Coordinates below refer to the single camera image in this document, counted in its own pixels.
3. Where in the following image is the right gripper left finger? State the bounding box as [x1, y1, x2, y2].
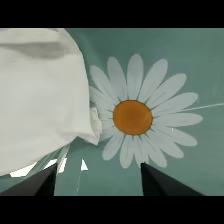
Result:
[0, 162, 58, 197]

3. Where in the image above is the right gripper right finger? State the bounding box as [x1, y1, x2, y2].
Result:
[140, 162, 205, 197]

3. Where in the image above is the white garment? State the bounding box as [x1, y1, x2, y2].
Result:
[0, 27, 103, 178]

